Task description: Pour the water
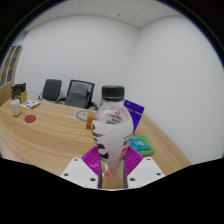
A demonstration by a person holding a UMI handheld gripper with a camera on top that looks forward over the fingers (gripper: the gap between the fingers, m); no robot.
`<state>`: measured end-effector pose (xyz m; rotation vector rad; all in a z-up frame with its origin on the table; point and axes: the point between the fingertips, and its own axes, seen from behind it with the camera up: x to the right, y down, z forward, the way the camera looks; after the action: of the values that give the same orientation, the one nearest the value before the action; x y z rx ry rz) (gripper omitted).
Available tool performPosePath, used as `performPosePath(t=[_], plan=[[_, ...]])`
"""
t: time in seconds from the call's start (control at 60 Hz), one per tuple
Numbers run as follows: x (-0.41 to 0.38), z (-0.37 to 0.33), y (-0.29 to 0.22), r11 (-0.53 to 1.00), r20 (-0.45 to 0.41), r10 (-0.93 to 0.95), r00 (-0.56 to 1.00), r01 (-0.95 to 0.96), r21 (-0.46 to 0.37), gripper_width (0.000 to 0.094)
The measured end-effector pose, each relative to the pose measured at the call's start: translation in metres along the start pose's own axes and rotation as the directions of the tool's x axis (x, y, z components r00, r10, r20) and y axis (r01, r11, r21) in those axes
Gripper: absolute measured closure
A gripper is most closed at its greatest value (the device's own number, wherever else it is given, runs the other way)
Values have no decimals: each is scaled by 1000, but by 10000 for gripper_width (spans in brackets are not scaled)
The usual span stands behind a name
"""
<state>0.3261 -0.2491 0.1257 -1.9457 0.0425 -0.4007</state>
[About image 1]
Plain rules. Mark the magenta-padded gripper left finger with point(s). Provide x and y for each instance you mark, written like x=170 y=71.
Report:
x=89 y=160

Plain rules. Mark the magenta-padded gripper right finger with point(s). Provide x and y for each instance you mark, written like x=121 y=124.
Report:
x=133 y=160

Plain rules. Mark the clear drink bottle black cap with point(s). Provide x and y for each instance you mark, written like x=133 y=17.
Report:
x=111 y=133

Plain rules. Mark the green flat packet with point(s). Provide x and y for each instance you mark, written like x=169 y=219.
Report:
x=148 y=150

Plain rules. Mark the black mesh office chair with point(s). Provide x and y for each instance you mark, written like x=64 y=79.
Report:
x=78 y=94

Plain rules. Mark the flat round red coaster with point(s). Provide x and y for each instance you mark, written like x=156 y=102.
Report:
x=30 y=118

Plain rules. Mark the dark grey office chair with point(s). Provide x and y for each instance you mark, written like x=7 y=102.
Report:
x=51 y=89

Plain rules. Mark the white printed booklet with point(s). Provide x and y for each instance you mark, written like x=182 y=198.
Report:
x=30 y=104

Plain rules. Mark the white patterned paper cup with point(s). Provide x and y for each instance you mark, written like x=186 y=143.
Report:
x=15 y=107

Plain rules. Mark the dark brown flat box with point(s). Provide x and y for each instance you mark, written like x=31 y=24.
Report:
x=13 y=93

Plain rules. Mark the wooden glass-door shelf cabinet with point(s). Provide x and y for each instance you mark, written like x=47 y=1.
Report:
x=7 y=75

